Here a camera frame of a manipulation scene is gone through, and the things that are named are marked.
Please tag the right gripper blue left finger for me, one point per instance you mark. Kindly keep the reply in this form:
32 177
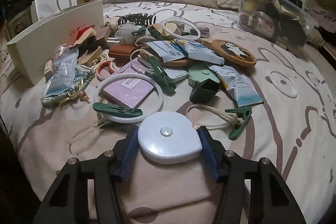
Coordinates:
125 153

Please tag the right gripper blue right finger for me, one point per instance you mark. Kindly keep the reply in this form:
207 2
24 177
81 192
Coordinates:
212 154

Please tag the white tape measure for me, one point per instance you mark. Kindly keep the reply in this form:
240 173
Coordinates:
168 138

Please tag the black square cup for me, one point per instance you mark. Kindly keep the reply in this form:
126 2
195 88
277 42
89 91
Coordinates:
204 92

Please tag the purple notebook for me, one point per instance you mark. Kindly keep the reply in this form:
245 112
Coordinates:
125 92

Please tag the white shoe box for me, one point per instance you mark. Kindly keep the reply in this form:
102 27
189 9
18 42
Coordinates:
33 47

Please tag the cartoon bunny bed sheet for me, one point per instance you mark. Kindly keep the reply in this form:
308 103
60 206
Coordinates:
294 127

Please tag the mint green tape measure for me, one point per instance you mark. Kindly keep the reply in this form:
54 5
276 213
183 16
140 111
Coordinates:
199 73

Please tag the white blue sachet packet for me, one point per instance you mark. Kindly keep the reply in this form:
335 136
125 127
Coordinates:
65 71

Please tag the blue brocade pouch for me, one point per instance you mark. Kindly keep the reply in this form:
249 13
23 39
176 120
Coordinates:
83 76

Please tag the panda cork coaster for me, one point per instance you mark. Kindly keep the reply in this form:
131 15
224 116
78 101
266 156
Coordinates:
231 51

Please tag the brown leather pouch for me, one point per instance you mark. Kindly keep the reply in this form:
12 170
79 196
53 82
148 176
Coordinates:
121 51

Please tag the black hair claw clip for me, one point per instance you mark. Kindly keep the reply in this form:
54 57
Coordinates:
138 19

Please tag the clear plastic storage bin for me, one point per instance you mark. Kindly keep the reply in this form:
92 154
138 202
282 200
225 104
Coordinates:
278 21

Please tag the green clip with string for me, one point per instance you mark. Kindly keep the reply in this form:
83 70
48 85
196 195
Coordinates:
242 116

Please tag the green clip on ring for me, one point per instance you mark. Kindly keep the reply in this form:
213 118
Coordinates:
117 111

